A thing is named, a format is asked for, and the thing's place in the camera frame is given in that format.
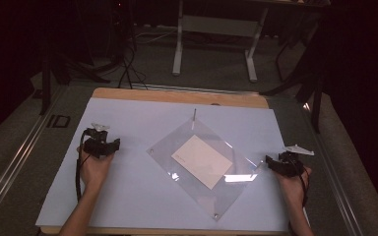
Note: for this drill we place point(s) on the aluminium floor rail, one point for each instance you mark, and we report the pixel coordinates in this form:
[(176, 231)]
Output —
[(334, 170), (16, 157)]

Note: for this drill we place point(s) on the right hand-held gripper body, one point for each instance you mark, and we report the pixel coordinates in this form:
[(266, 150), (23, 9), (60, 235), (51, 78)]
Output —
[(288, 164)]

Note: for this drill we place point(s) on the person's right hand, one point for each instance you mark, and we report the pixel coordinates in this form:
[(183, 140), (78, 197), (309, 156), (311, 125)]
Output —
[(292, 187)]

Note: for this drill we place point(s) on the white metal desk frame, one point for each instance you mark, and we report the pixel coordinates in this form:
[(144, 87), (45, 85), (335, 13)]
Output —
[(216, 24)]

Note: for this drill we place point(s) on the rectangular photo card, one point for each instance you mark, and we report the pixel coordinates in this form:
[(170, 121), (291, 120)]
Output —
[(201, 161)]

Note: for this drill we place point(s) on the small metal pin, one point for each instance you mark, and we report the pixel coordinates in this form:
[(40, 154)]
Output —
[(194, 115)]

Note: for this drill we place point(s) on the clear acrylic frame panel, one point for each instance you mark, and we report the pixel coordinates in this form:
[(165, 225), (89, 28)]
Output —
[(210, 201)]

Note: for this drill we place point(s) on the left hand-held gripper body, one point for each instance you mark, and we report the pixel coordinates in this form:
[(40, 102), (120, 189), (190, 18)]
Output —
[(98, 146)]

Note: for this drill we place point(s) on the black metal stand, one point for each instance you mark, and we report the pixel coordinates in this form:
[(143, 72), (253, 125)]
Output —
[(47, 82), (315, 91)]

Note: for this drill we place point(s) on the person's left hand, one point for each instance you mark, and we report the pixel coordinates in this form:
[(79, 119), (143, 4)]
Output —
[(93, 170)]

